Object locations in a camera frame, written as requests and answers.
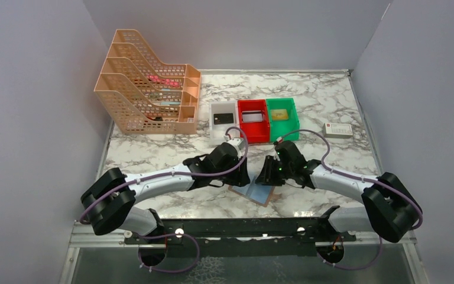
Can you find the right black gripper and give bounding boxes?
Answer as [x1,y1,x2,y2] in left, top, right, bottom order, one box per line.
[255,154,294,186]

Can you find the light blue credit card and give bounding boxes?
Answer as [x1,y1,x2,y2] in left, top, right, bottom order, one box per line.
[233,177,276,205]

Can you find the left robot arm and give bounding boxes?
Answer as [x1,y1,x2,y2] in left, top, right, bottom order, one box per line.
[80,138,251,243]

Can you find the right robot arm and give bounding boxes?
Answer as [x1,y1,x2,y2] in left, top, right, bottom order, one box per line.
[255,141,423,243]

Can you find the black credit card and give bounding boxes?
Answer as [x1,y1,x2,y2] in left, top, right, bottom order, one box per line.
[213,113,235,125]

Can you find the white card in red bin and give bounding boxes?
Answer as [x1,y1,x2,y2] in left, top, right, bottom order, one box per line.
[242,111,264,123]

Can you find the gold card in green bin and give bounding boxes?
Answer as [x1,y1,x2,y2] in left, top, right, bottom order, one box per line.
[271,109,288,121]

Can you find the white plastic bin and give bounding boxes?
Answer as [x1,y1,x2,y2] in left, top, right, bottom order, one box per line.
[209,101,239,146]

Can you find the green plastic bin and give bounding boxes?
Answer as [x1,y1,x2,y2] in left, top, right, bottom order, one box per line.
[265,98,300,143]

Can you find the red plastic bin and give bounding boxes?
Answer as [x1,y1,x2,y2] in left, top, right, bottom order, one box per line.
[237,99,270,144]

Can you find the white box with red label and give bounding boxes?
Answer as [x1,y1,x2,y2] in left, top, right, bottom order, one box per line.
[323,122,354,138]

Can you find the red black stamp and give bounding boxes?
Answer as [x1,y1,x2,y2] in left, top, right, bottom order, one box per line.
[148,116,164,121]

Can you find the peach plastic file organizer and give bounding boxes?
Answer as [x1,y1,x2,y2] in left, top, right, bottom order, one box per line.
[94,29,202,134]

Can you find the pink items in organizer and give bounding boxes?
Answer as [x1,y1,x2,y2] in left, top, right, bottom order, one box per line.
[147,75,180,88]

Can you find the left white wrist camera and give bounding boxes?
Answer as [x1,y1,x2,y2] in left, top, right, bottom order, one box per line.
[228,137,246,151]

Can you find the black mounting rail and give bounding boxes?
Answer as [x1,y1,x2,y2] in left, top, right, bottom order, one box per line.
[124,211,356,258]

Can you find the aluminium frame rail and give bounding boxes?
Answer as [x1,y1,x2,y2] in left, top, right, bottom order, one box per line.
[68,217,418,249]

